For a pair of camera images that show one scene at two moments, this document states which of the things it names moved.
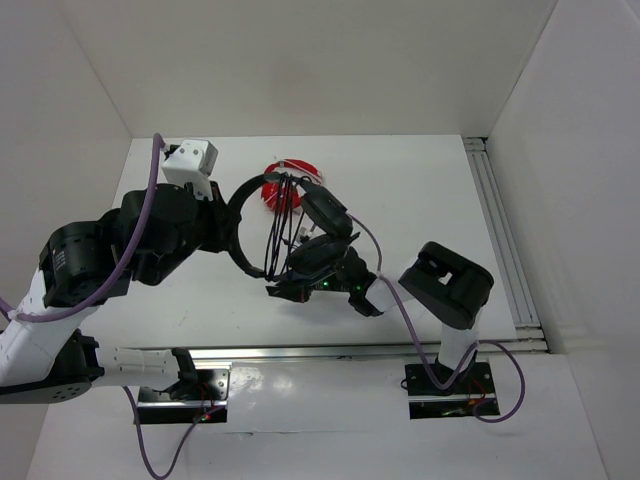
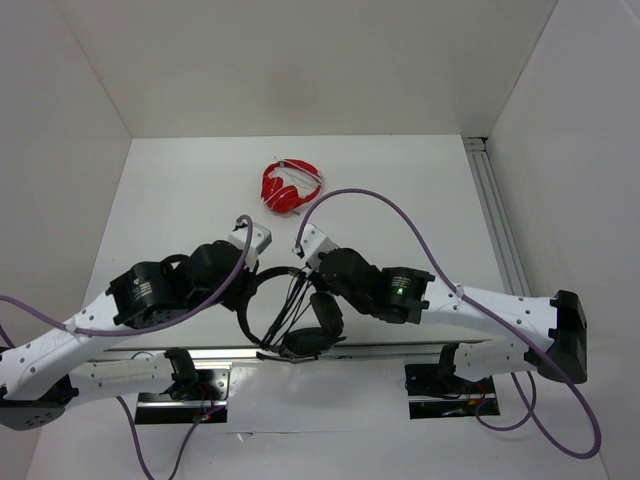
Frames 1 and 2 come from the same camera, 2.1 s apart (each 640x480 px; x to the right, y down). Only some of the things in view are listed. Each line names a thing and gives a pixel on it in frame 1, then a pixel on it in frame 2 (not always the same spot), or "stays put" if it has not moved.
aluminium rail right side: x=525 y=316 stays put
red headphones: x=270 y=189 stays put
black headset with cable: x=307 y=230 → x=311 y=327
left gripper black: x=223 y=219 → x=248 y=288
